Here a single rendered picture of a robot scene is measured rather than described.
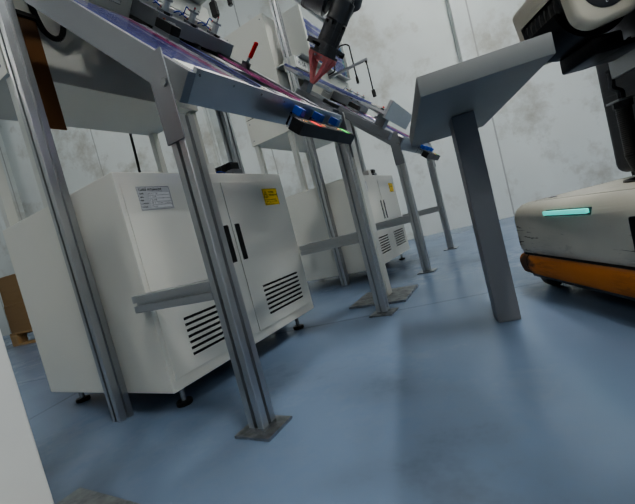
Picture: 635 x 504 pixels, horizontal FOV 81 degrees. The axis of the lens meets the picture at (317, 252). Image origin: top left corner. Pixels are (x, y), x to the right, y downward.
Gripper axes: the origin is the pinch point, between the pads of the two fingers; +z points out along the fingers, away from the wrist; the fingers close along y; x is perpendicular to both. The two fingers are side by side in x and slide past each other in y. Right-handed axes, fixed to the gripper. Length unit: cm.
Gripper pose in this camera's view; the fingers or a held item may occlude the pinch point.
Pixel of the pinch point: (313, 80)
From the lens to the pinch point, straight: 110.1
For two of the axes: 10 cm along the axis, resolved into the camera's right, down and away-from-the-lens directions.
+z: -4.0, 8.2, 4.1
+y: -4.9, 1.9, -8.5
